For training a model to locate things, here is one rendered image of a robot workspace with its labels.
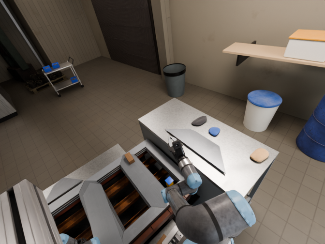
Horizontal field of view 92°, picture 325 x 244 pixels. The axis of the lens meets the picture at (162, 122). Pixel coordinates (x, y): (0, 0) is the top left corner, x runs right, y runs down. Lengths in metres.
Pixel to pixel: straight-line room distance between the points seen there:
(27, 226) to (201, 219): 0.44
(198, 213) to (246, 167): 0.95
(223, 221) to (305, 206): 2.23
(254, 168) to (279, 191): 1.28
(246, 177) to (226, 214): 0.85
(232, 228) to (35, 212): 0.51
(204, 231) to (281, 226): 2.00
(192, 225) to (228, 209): 0.12
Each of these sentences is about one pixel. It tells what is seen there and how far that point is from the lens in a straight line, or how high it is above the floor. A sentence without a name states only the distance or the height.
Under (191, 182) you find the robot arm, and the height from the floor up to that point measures 1.46.
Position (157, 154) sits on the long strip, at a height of 0.87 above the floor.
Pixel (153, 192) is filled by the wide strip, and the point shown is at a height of 0.87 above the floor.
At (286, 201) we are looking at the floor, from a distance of 2.69.
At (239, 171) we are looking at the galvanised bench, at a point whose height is 1.05.
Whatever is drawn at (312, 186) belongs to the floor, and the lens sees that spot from 2.97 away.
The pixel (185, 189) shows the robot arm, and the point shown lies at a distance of 0.96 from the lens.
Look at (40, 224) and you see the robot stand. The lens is 0.29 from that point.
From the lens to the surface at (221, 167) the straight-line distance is 1.39.
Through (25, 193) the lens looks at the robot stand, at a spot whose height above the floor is 2.03.
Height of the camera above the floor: 2.24
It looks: 41 degrees down
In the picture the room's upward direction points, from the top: 10 degrees counter-clockwise
